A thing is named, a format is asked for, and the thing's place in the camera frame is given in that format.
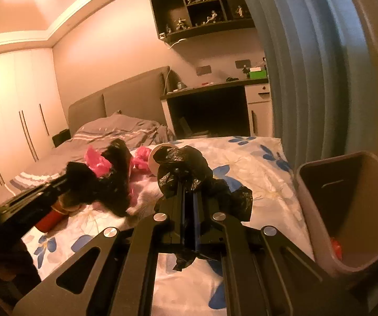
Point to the dark top desk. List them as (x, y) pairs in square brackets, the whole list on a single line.
[(205, 89)]

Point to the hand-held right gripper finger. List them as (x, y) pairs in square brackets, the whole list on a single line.
[(185, 220), (193, 220)]

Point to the blue curtain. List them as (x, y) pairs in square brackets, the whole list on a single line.
[(301, 72)]

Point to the group of small figurines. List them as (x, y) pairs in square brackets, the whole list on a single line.
[(180, 23)]

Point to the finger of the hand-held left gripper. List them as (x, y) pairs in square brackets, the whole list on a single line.
[(34, 197)]

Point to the white drawer cabinet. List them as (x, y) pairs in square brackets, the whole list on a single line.
[(260, 112)]

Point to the dark toy figure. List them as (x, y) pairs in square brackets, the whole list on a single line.
[(245, 72)]

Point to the grey striped duvet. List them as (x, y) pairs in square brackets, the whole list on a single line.
[(126, 130)]

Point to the pink cloth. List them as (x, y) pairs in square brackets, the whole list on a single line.
[(141, 161)]

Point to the grey wall socket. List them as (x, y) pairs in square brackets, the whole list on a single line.
[(204, 70), (242, 64)]

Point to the blue floral blanket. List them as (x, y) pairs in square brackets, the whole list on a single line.
[(258, 171)]

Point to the brown plastic trash bin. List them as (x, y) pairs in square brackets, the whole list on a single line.
[(357, 204)]

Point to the dark wall shelf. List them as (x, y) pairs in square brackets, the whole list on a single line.
[(167, 10)]

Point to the green box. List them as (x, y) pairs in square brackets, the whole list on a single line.
[(258, 73)]

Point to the small pale container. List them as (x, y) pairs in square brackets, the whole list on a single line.
[(180, 85)]

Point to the small black object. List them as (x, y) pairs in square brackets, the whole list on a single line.
[(232, 79)]

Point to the grey padded headboard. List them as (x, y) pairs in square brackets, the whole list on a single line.
[(126, 98)]

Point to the red crumpled wrapper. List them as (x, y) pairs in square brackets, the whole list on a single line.
[(336, 248)]

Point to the black nightstand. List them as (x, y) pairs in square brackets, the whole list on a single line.
[(61, 138)]

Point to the white wardrobe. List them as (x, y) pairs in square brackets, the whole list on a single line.
[(11, 105)]

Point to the printed paper cup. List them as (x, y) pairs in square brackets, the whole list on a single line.
[(154, 163)]

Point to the red cloth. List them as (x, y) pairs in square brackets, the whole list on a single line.
[(93, 163)]

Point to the black plastic bag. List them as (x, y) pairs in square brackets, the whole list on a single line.
[(182, 163), (110, 184)]

